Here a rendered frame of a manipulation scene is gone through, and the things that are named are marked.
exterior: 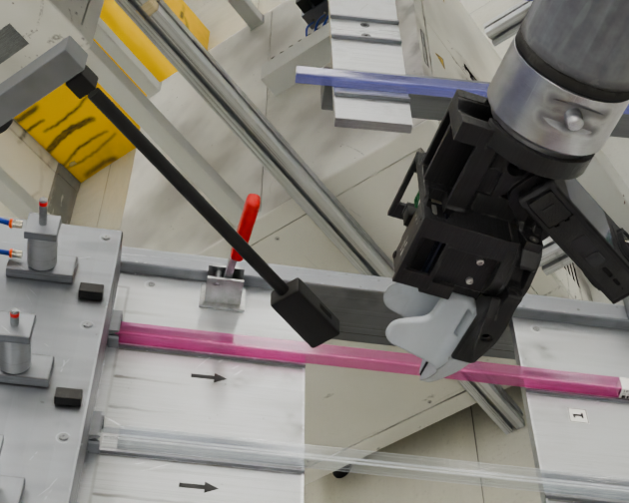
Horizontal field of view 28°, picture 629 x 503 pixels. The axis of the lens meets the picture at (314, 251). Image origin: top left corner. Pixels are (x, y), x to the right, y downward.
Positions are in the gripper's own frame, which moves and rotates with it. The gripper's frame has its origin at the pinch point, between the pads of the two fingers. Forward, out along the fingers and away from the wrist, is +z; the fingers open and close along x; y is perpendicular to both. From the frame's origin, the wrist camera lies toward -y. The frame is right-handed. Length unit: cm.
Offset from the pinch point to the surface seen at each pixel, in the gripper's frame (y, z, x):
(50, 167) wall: 32, 199, -281
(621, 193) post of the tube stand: -29, 10, -47
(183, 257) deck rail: 16.3, 13.0, -20.4
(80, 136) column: 25, 186, -284
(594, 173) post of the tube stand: -25, 9, -47
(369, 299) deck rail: 0.2, 11.1, -19.1
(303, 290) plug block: 12.3, -6.9, 4.5
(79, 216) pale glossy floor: 19, 202, -263
